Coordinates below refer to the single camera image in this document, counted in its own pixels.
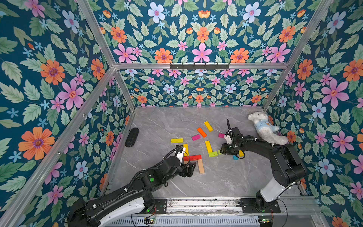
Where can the metal base rail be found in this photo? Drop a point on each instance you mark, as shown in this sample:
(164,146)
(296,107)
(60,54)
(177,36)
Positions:
(291,205)

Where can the black oval case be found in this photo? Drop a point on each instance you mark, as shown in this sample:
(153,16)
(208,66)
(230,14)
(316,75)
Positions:
(132,137)

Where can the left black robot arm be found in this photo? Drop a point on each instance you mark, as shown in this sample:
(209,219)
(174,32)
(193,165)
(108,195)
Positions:
(135,197)

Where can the yellow flat block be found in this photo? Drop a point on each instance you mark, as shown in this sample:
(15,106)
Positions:
(177,140)

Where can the red block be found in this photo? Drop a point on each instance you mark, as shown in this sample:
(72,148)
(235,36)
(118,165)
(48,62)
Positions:
(187,158)
(195,157)

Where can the left aluminium frame bar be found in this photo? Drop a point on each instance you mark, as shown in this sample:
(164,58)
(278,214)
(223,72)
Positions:
(32,186)

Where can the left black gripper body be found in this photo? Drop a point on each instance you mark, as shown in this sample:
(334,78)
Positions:
(182,173)

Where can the aluminium frame post back right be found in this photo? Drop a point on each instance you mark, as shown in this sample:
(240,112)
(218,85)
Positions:
(317,17)

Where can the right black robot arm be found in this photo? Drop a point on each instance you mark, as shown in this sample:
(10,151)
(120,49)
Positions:
(287,167)

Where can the black hook rail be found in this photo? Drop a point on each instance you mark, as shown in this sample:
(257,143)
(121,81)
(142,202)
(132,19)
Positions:
(199,66)

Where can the lime green square block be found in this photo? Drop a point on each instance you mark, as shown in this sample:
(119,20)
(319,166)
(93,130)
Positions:
(213,154)

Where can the aluminium frame post back left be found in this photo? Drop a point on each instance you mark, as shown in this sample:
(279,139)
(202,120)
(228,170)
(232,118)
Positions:
(101,41)

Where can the white teddy bear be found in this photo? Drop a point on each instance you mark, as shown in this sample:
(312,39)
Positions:
(266,130)

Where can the natural wood block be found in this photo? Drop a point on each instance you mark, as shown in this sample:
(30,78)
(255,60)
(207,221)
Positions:
(201,166)

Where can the long orange block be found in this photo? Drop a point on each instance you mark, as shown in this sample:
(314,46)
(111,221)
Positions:
(201,132)

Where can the horizontal aluminium frame bar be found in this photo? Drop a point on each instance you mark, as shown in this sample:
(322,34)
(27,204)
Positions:
(253,65)

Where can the aluminium frame post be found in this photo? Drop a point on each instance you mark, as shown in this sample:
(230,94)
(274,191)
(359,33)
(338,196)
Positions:
(317,17)
(101,41)

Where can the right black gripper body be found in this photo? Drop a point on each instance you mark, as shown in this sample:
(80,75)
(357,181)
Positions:
(225,148)

